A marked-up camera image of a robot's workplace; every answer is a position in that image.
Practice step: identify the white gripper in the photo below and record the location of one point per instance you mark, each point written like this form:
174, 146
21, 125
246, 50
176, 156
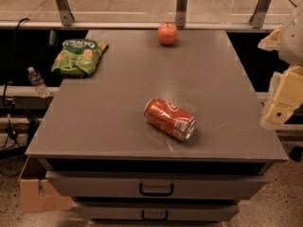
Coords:
293, 46

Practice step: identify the red apple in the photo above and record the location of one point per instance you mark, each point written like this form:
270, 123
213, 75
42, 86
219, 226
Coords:
167, 33

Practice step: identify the red coke can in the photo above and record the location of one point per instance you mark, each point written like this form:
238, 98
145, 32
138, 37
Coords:
170, 119

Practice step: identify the grey drawer cabinet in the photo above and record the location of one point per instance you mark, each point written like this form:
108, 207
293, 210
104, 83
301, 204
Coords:
159, 136

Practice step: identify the green chip bag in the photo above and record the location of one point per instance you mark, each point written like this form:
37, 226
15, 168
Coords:
78, 58

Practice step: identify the top grey drawer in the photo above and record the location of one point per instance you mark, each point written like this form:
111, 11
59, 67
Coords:
155, 185

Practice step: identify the grey drawer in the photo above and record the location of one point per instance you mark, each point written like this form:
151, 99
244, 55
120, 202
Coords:
156, 212
155, 185

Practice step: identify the clear plastic water bottle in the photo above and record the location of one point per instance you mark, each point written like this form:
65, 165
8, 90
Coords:
38, 82

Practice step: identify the cardboard box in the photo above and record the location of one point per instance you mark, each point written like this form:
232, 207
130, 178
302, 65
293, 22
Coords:
37, 194

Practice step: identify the right metal railing bracket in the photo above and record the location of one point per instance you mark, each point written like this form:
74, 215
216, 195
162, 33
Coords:
258, 17

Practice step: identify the metal railing bracket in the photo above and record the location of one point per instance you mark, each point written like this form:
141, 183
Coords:
181, 13
258, 17
66, 15

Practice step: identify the middle metal railing bracket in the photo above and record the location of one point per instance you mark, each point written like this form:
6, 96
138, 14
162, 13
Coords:
181, 13

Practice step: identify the left metal railing bracket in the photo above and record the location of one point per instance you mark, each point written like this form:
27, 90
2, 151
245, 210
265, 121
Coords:
66, 15

